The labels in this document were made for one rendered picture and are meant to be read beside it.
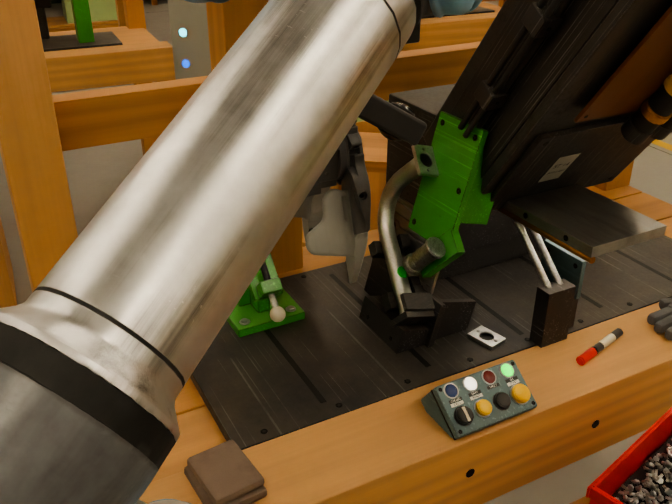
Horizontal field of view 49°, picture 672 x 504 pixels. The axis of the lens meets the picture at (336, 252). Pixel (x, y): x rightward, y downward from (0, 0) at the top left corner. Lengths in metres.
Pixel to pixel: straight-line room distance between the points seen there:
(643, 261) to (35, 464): 1.48
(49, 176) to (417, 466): 0.75
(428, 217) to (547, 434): 0.40
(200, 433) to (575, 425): 0.59
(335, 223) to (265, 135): 0.33
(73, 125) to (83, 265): 1.08
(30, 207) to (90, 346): 1.04
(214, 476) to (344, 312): 0.48
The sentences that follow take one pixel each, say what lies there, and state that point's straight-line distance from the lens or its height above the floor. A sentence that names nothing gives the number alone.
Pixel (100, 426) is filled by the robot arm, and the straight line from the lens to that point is 0.28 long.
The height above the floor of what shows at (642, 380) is 0.88.
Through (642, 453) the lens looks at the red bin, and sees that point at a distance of 1.17.
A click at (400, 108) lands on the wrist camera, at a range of 0.70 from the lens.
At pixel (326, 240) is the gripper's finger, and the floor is 1.34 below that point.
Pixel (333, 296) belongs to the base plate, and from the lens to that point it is 1.41.
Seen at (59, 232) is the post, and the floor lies 1.07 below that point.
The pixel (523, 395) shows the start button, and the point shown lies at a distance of 1.15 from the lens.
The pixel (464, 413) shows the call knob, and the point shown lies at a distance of 1.09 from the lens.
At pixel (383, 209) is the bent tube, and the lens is 1.30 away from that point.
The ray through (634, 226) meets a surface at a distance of 1.25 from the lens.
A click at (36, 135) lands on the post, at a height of 1.25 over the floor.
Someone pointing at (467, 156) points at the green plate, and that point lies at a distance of 1.18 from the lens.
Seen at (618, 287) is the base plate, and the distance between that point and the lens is 1.54.
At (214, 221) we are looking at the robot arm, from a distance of 0.32.
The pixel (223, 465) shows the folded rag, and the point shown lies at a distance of 1.02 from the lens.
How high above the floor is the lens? 1.63
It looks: 28 degrees down
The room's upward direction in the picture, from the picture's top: straight up
